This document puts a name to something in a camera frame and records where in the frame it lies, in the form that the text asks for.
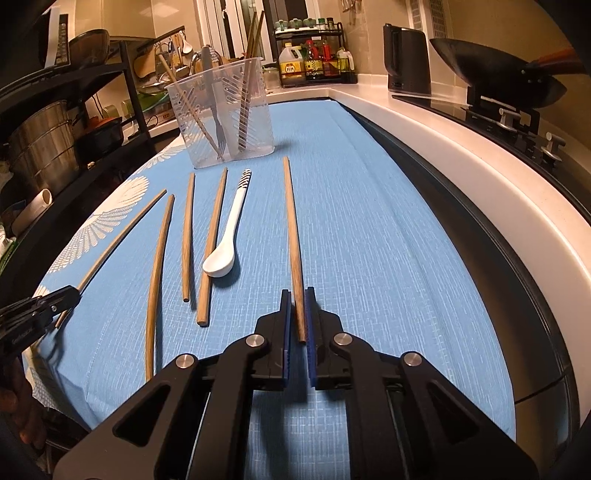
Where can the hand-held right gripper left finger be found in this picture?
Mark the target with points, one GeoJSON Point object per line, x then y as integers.
{"type": "Point", "coordinates": [287, 332]}

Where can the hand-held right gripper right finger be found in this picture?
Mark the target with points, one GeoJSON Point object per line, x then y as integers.
{"type": "Point", "coordinates": [310, 341]}

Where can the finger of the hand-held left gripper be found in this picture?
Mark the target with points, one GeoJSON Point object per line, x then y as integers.
{"type": "Point", "coordinates": [62, 300]}

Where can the clear plastic utensil holder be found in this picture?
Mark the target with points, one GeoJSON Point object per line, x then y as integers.
{"type": "Point", "coordinates": [231, 124]}

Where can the person's left hand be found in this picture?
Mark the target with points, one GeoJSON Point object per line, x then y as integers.
{"type": "Point", "coordinates": [23, 410]}

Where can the white roll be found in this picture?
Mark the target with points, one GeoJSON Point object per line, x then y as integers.
{"type": "Point", "coordinates": [32, 210]}

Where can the blue patterned tablecloth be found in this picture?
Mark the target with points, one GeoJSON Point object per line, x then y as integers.
{"type": "Point", "coordinates": [369, 258]}

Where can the steel stockpot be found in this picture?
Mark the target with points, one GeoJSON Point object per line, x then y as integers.
{"type": "Point", "coordinates": [41, 147]}

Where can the black pot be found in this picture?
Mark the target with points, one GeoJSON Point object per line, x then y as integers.
{"type": "Point", "coordinates": [99, 136]}

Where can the black shelf rack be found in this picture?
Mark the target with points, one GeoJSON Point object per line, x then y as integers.
{"type": "Point", "coordinates": [134, 101]}

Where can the green plastic basin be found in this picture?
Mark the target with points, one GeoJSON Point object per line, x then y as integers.
{"type": "Point", "coordinates": [152, 99]}

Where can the dark glass bowl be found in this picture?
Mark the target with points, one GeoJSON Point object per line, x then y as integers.
{"type": "Point", "coordinates": [90, 48]}

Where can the microwave oven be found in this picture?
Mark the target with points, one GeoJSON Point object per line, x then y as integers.
{"type": "Point", "coordinates": [55, 37]}

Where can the yellow-label oil jug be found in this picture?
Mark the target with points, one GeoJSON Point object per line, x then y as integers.
{"type": "Point", "coordinates": [292, 67]}

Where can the black gas stove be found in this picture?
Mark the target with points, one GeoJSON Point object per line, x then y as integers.
{"type": "Point", "coordinates": [438, 104]}

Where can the dark sauce bottle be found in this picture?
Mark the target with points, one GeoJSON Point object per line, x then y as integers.
{"type": "Point", "coordinates": [313, 62]}

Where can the red sauce bottle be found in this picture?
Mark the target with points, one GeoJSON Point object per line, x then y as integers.
{"type": "Point", "coordinates": [328, 60]}

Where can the glass oil dispenser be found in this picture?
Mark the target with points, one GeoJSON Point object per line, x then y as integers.
{"type": "Point", "coordinates": [345, 62]}

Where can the white ladle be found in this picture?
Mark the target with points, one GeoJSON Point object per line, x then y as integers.
{"type": "Point", "coordinates": [186, 44]}

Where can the black electric kettle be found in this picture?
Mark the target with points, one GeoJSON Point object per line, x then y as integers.
{"type": "Point", "coordinates": [408, 60]}

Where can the black spice rack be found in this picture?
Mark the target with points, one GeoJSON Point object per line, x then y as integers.
{"type": "Point", "coordinates": [344, 32]}

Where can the row of spice jars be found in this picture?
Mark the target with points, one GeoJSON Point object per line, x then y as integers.
{"type": "Point", "coordinates": [304, 23]}

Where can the white-framed window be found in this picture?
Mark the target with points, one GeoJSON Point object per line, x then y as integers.
{"type": "Point", "coordinates": [231, 23]}

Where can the set of hanging kitchen tools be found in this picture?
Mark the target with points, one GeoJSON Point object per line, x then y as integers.
{"type": "Point", "coordinates": [352, 9]}

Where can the narrow wall vent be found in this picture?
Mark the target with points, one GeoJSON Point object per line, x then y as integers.
{"type": "Point", "coordinates": [414, 8]}

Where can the wide wall vent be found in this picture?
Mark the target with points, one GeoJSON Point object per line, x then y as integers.
{"type": "Point", "coordinates": [437, 10]}

